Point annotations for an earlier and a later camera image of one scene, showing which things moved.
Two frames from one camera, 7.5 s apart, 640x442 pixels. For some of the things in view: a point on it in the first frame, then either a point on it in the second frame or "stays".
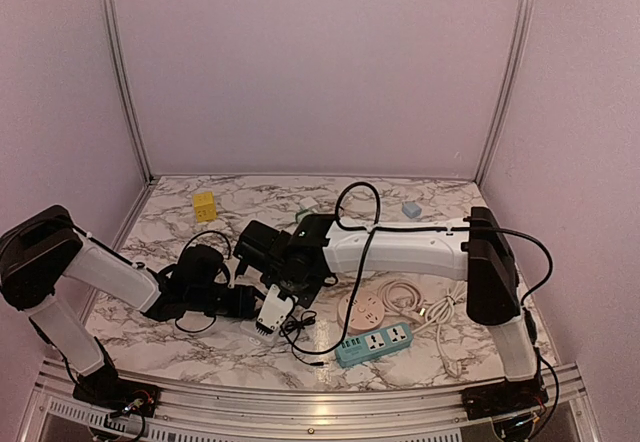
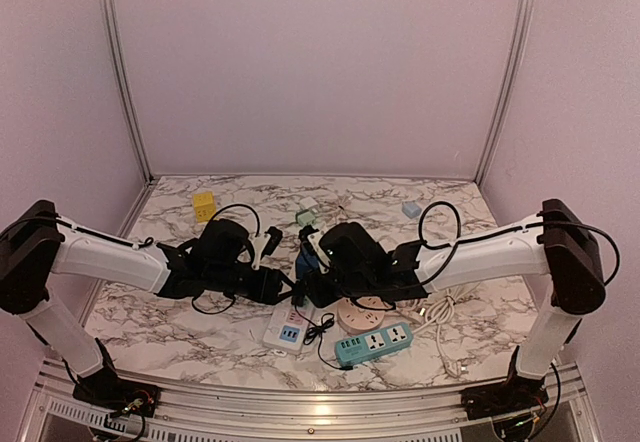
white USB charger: (308, 202) stays
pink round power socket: (367, 311) stays
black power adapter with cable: (292, 326) -> (323, 289)
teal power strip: (373, 343) stays
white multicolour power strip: (249, 327) -> (287, 327)
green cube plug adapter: (300, 215) stays
